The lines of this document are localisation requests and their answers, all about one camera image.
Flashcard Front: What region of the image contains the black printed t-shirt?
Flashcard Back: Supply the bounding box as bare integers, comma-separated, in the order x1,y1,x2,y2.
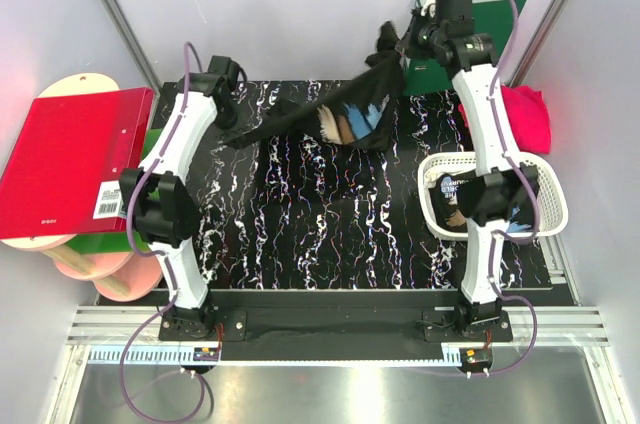
429,171,534,234
222,21,405,150

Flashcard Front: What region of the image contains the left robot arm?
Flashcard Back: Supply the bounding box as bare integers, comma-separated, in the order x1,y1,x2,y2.
119,56,246,339

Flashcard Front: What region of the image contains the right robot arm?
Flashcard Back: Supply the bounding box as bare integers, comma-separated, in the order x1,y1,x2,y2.
400,0,538,334

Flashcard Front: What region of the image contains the green lever arch binder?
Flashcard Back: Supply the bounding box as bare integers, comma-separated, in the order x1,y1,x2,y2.
404,0,513,96

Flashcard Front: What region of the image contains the pink folded t-shirt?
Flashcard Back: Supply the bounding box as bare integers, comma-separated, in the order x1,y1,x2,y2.
458,85,552,154

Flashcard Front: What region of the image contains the black marble pattern mat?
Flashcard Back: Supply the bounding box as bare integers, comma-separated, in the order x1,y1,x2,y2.
148,79,554,291

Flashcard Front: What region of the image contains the black printed t-shirt in basket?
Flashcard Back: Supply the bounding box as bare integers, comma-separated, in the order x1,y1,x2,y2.
429,171,534,234

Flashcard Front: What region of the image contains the white plastic basket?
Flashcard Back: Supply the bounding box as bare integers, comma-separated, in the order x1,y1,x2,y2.
417,151,569,241

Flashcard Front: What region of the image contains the green plastic folder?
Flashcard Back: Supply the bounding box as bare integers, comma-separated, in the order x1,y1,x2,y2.
66,129,162,255

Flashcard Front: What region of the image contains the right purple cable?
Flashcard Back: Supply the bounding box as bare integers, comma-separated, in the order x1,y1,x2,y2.
419,0,539,378

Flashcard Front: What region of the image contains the purple cable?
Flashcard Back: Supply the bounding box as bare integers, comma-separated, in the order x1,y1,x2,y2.
119,41,217,416
419,0,539,378

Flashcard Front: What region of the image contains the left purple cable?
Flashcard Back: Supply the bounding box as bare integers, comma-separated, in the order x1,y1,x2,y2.
119,41,217,416

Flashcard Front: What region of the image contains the red ring binder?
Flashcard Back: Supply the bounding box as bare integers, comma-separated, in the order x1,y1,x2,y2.
1,88,154,239

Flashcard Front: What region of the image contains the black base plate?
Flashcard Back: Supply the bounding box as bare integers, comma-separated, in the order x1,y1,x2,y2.
159,290,513,364

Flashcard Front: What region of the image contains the aluminium rail frame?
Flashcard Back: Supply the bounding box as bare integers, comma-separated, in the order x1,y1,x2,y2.
68,306,609,368

